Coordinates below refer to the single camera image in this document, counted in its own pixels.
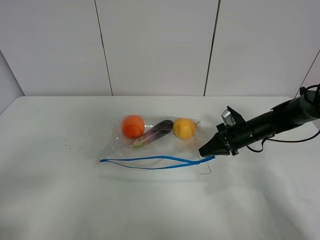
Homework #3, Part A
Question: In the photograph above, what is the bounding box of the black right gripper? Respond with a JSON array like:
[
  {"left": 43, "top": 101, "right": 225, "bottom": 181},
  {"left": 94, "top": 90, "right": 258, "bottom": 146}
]
[{"left": 199, "top": 121, "right": 252, "bottom": 157}]

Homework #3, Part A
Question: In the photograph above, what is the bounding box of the clear zip bag blue seal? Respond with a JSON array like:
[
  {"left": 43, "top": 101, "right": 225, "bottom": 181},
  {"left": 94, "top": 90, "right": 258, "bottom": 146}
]
[{"left": 97, "top": 114, "right": 215, "bottom": 176}]

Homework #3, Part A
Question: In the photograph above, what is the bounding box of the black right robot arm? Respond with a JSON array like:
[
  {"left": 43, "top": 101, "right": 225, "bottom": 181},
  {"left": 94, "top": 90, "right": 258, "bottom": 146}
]
[{"left": 199, "top": 85, "right": 320, "bottom": 158}]

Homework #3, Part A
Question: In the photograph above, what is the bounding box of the purple eggplant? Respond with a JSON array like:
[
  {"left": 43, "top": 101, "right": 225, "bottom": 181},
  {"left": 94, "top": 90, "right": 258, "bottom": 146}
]
[{"left": 129, "top": 119, "right": 174, "bottom": 148}]

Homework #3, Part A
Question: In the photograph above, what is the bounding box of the orange fruit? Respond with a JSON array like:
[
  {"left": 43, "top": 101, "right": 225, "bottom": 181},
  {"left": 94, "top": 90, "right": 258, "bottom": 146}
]
[{"left": 121, "top": 115, "right": 145, "bottom": 139}]

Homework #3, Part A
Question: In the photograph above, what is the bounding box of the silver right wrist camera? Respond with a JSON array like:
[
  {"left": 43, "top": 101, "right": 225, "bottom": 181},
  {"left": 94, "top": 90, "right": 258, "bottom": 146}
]
[{"left": 221, "top": 106, "right": 246, "bottom": 126}]

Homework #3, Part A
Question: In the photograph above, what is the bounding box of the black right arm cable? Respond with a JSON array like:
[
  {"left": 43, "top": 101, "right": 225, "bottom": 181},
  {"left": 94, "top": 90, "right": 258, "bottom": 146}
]
[{"left": 247, "top": 84, "right": 320, "bottom": 153}]

